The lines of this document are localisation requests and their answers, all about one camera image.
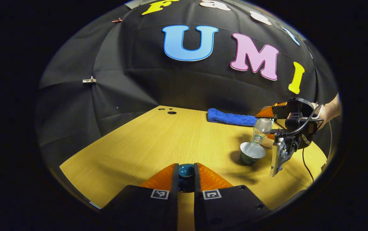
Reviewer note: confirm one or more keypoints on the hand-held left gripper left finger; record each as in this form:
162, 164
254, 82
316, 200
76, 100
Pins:
171, 192

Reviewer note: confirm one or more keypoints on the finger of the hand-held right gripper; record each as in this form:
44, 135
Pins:
265, 112
270, 136

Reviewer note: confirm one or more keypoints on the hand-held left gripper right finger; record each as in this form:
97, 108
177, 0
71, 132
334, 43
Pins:
198, 192

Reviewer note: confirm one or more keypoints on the clear plastic water bottle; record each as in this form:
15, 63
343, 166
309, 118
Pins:
261, 126

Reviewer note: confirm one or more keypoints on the dark teal teacup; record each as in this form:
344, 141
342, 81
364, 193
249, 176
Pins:
251, 155

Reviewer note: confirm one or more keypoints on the blue towel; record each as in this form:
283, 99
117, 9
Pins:
230, 118

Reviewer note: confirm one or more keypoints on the black backdrop cloth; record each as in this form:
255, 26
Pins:
132, 64

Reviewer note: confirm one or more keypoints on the silver metal clip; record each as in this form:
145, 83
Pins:
89, 80

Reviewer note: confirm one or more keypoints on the red clip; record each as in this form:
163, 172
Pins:
117, 20

